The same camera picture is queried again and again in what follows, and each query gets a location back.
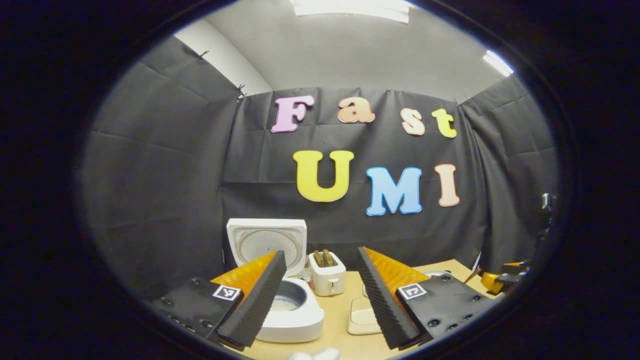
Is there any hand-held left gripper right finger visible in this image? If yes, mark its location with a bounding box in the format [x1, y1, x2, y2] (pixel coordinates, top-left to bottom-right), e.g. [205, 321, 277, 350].
[356, 246, 496, 351]

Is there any black backdrop cloth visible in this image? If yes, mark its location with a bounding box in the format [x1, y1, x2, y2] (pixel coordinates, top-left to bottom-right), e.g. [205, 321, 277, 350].
[82, 36, 560, 296]

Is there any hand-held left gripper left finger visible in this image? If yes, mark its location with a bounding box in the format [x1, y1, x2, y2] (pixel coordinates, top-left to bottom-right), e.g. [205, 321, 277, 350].
[145, 250, 287, 351]

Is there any white rice tray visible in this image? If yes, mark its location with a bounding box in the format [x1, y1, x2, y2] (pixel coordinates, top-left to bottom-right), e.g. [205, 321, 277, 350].
[347, 295, 383, 336]

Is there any white rice heap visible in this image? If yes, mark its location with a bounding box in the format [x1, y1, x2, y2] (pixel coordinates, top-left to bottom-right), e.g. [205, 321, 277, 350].
[272, 295, 302, 311]

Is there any rectangular ceiling light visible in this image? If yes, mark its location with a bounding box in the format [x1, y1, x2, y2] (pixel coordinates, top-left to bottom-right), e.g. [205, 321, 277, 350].
[290, 0, 411, 24]

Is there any narrow ceiling light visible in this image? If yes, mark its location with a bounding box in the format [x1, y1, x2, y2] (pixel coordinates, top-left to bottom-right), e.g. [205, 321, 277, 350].
[482, 50, 515, 77]

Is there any white rice cooker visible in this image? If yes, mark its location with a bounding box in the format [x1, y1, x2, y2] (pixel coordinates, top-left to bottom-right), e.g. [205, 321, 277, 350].
[226, 218, 325, 344]

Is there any white toaster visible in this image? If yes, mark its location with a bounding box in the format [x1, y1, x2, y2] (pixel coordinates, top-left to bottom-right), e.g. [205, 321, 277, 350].
[308, 249, 347, 297]

